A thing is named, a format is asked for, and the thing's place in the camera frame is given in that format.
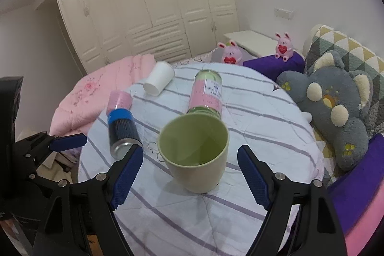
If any green plastic cup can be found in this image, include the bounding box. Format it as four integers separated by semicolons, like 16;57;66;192
157;113;230;194

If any white paper cup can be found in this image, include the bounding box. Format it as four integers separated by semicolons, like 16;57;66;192
143;61;175;96

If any folded pink quilt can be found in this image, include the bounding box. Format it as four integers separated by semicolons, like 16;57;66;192
49;54;156;137

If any white striped table cloth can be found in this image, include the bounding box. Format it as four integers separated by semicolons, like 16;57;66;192
77;62;326;256

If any grey elephant plush toy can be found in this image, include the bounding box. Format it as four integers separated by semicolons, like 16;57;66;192
277;51;373;171

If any pink label glass bottle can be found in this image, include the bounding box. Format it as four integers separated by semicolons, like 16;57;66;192
187;70;222;119

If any heart pattern bed sheet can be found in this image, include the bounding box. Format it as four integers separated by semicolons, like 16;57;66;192
171;52;212;67

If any purple pillow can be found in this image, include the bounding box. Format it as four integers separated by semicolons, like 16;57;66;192
243;52;305;81

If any pink bunny plush left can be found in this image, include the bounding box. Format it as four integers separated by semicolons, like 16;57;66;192
217;40;243;65

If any pink bunny plush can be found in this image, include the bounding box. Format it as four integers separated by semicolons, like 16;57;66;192
275;32;294;62
217;40;243;65

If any pink bunny plush right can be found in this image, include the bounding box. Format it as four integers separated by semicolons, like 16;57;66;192
275;32;294;62

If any triangle pattern quilted cushion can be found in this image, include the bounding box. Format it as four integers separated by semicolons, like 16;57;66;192
303;25;384;138

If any cream wardrobe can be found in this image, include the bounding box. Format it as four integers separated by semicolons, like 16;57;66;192
57;0;239;73

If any white wall socket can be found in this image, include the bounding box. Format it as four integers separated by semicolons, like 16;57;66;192
274;8;294;20

